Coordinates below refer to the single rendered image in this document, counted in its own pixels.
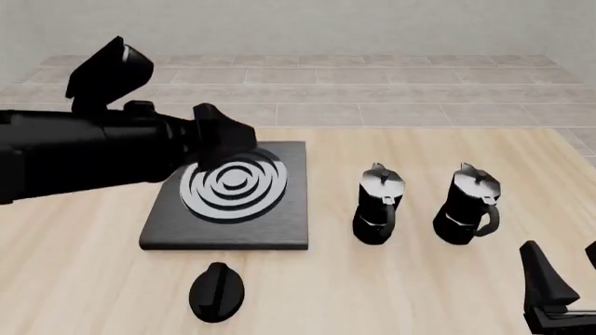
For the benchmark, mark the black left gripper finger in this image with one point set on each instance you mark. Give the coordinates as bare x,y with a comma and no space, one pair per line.
235,136

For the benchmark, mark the round black stove knob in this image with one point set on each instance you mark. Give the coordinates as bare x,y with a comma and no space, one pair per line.
216,293

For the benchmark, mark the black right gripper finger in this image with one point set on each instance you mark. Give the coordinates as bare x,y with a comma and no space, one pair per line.
591,254
545,279

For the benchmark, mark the flat black plate on stalk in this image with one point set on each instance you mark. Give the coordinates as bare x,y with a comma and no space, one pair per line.
112,70

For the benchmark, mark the black moka pot silver lid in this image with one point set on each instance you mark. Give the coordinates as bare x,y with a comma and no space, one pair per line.
377,209
465,209

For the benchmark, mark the flat black stove plate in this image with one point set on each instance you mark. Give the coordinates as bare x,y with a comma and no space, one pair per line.
233,216

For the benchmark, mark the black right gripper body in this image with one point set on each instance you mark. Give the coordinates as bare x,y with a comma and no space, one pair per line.
559,319

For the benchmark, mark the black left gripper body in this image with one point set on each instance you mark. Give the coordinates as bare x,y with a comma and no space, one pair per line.
205,136

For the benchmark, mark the black and grey left robot arm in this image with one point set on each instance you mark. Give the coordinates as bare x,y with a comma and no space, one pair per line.
70,150

